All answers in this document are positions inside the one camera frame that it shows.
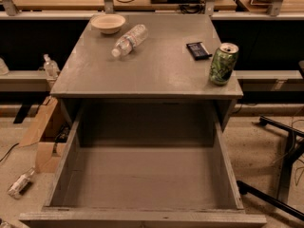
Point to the clear plastic water bottle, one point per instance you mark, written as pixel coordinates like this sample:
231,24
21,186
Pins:
130,40

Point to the black stand base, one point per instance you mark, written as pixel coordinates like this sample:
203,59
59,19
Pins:
294,149

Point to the grey drawer cabinet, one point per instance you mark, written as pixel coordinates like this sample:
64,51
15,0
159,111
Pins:
161,67

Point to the green soda can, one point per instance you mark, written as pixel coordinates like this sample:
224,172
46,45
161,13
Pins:
223,63

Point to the dark blue snack packet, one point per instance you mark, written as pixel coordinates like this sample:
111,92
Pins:
198,51

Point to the grey top drawer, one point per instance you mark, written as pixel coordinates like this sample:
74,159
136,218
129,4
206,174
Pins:
144,166

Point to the beige paper bowl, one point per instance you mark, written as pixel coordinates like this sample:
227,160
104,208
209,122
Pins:
108,23

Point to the brown cardboard box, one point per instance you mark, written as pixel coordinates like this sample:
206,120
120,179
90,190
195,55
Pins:
42,132

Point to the clear bottle on shelf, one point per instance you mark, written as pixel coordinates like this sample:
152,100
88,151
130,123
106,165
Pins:
51,67

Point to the clear bottle on floor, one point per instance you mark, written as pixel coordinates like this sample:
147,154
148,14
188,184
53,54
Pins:
21,183

